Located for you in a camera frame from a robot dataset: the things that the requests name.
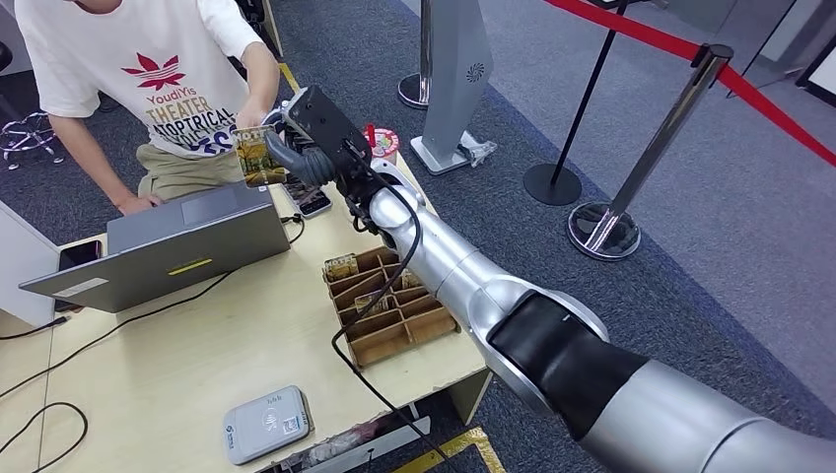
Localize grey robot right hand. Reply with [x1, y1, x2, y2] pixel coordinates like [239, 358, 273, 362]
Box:
[262, 103, 367, 200]

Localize person's right hand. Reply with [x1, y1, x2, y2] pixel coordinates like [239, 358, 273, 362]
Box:
[115, 194, 164, 217]

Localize person's left hand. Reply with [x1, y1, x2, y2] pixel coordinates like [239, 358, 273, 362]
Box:
[234, 103, 279, 135]

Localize orange bubble tea cup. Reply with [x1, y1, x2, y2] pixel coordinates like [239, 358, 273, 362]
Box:
[364, 125, 401, 165]

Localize cardboard card organizer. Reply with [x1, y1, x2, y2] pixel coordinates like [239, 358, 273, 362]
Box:
[321, 244, 459, 371]

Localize person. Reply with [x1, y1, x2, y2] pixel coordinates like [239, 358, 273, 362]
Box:
[14, 0, 283, 217]

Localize grey card reader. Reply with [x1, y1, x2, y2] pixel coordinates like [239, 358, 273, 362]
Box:
[222, 384, 316, 467]

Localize black smartphone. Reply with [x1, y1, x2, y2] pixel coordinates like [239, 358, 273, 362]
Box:
[284, 175, 334, 220]
[53, 239, 105, 313]

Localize yellow floor tape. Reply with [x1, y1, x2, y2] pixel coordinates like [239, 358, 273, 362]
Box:
[391, 427, 508, 473]
[277, 61, 302, 93]

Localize grey laptop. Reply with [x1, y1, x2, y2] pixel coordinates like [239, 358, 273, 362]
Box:
[19, 175, 293, 314]

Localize pale wooden board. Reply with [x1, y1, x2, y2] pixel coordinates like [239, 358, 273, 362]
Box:
[259, 0, 285, 59]

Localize chrome swivel chair base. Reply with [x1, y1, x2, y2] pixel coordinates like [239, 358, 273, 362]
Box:
[0, 110, 67, 172]

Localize white cabinet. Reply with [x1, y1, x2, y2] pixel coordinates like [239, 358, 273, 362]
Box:
[0, 198, 63, 329]

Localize crumpled clear plastic wrap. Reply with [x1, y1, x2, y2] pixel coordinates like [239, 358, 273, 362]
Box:
[456, 130, 499, 168]

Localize silver kiosk stand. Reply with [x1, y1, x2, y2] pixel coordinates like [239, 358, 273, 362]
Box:
[409, 0, 498, 176]

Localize desk leg panel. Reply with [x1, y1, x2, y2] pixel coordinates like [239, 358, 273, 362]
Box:
[447, 369, 494, 427]

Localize white desk crossbar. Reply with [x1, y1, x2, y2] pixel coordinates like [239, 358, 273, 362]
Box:
[257, 416, 433, 473]

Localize red barrier belt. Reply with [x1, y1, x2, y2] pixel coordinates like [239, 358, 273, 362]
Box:
[545, 0, 705, 63]
[717, 63, 836, 168]

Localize black framed panel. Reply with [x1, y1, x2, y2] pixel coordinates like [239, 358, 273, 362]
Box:
[795, 35, 836, 109]

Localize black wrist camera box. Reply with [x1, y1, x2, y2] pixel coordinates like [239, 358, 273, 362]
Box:
[285, 85, 375, 177]

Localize black laptop power cable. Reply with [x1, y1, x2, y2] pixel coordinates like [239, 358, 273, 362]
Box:
[0, 212, 307, 401]

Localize black camera cable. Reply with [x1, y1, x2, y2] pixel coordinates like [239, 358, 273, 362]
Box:
[329, 143, 461, 473]

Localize chrome stanchion post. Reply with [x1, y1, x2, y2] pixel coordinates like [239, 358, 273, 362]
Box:
[566, 43, 734, 262]
[397, 0, 434, 110]

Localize black cable with plug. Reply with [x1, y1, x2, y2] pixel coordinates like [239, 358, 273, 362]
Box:
[0, 315, 71, 342]

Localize black looped cable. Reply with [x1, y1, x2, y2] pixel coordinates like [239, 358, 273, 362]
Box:
[0, 401, 90, 473]

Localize black stanchion post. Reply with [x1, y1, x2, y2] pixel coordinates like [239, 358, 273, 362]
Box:
[523, 0, 667, 208]

